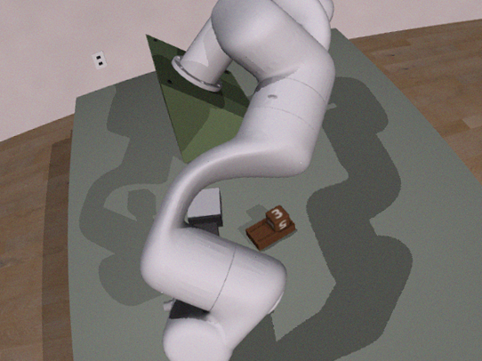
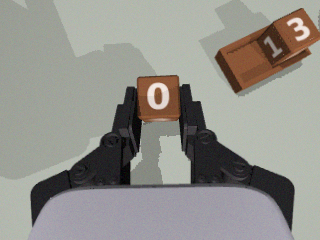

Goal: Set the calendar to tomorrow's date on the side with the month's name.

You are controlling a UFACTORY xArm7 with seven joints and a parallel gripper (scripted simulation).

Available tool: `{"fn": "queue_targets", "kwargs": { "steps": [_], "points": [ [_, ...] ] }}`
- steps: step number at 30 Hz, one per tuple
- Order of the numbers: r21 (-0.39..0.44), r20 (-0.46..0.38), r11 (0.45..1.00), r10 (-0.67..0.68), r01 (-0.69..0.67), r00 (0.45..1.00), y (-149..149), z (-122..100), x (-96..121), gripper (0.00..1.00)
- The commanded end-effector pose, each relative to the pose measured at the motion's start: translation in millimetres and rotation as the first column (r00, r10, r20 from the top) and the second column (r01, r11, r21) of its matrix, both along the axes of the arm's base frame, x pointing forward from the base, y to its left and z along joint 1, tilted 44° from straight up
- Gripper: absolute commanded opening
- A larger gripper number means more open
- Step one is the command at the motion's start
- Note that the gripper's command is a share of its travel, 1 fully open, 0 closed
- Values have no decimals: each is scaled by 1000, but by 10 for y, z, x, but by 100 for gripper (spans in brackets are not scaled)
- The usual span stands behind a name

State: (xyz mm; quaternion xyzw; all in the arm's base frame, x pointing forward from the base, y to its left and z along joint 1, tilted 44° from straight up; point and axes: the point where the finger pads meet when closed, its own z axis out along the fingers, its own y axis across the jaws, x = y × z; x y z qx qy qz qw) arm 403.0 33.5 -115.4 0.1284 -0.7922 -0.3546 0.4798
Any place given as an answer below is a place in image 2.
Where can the brown wooden number cube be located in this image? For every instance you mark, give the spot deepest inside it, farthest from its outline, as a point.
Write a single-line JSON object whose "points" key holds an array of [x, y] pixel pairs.
{"points": [[288, 36], [158, 98]]}

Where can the brown wooden tray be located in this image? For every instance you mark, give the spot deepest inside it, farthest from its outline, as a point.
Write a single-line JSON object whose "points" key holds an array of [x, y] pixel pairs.
{"points": [[244, 63]]}

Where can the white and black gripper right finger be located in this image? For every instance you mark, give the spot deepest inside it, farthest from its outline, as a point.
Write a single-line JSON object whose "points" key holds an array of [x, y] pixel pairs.
{"points": [[212, 162]]}

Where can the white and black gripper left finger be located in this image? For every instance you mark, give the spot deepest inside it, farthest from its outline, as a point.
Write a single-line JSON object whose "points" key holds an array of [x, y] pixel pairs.
{"points": [[108, 164]]}

